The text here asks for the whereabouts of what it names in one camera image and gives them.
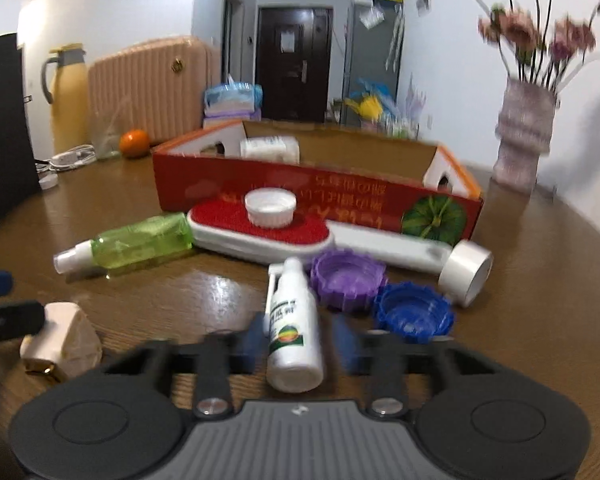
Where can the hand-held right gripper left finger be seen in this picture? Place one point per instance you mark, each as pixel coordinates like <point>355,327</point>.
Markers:
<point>252,342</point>

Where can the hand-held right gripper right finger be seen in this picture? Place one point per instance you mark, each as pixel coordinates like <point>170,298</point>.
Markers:
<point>346,345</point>

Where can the small white spray bottle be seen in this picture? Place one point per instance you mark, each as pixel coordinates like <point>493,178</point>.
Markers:
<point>292,330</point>

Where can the beige plug adapter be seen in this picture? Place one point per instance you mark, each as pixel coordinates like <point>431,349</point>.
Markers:
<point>65,340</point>

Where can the purple ridged cap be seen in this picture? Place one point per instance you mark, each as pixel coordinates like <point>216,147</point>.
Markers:
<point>347,280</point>

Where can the blue ridged cap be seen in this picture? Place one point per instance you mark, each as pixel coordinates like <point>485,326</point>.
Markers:
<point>414,312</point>

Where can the white lint brush red pad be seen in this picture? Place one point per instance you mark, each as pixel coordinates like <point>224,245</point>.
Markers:
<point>280,240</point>

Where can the white screw cap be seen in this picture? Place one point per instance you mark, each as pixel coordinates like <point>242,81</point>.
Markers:
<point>270,207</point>

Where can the white tape roll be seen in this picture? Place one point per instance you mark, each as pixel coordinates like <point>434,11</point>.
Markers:
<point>467,270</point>

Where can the green spray bottle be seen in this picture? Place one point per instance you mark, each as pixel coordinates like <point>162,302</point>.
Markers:
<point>140,240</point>

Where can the red cardboard box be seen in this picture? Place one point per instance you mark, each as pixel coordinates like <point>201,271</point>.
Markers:
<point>305,190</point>

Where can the black monitor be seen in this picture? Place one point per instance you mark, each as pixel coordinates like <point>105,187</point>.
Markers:
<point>5,135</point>

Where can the white plastic jar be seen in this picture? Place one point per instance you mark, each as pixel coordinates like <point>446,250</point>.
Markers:
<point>270,149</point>

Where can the yellow thermos jug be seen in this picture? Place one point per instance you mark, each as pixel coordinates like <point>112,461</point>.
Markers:
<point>70,105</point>

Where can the orange fruit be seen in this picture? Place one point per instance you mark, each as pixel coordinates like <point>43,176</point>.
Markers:
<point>134,144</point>

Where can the purple tissue pack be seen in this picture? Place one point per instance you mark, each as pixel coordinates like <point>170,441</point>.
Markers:
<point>225,121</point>

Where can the yellow watering can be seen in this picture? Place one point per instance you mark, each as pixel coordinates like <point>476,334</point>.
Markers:
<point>367,105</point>

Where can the blue tissue pack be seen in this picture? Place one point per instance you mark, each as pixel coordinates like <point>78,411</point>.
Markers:
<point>232,96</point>

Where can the pink suitcase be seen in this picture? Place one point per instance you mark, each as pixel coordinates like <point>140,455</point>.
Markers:
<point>150,90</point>

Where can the pink ribbed vase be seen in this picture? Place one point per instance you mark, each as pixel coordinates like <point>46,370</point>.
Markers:
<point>522,135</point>

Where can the dark brown door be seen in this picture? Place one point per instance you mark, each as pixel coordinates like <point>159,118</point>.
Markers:
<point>292,65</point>

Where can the grey cabinet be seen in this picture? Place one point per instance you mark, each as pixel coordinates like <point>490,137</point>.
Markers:
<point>372,60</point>

